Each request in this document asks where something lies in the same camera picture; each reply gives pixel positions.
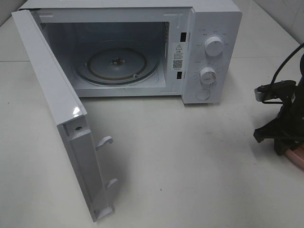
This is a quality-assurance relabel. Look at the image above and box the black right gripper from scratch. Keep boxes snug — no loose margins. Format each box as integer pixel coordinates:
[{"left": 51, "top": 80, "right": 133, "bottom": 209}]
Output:
[{"left": 253, "top": 94, "right": 304, "bottom": 156}]

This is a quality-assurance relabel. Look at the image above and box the pink round plate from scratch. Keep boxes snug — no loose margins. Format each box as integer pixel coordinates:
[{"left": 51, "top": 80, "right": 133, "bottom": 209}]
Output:
[{"left": 285, "top": 146, "right": 304, "bottom": 170}]

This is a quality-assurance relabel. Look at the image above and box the white round door button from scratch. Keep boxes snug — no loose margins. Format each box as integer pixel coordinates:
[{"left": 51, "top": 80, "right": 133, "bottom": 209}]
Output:
[{"left": 196, "top": 89, "right": 210, "bottom": 101}]

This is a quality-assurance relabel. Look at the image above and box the white microwave door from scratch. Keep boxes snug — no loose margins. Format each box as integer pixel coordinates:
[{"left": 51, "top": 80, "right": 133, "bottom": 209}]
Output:
[{"left": 12, "top": 9, "right": 118, "bottom": 222}]

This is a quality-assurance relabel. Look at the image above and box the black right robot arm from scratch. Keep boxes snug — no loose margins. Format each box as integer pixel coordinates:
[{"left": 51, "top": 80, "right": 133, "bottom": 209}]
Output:
[{"left": 254, "top": 79, "right": 304, "bottom": 155}]

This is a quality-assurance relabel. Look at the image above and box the white lower timer knob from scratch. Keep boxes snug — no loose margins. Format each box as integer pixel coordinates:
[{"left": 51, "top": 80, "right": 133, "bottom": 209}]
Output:
[{"left": 199, "top": 67, "right": 217, "bottom": 85}]

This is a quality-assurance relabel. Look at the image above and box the white upper power knob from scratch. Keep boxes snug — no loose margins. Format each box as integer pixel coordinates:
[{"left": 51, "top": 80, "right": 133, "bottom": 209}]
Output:
[{"left": 204, "top": 35, "right": 224, "bottom": 57}]

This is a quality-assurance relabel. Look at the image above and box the white microwave oven body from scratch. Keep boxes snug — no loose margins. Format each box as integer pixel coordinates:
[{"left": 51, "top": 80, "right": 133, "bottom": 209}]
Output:
[{"left": 17, "top": 0, "right": 242, "bottom": 104}]

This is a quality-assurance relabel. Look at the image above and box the glass microwave turntable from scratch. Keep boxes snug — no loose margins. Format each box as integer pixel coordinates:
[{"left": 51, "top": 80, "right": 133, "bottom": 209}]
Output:
[{"left": 74, "top": 47, "right": 160, "bottom": 86}]

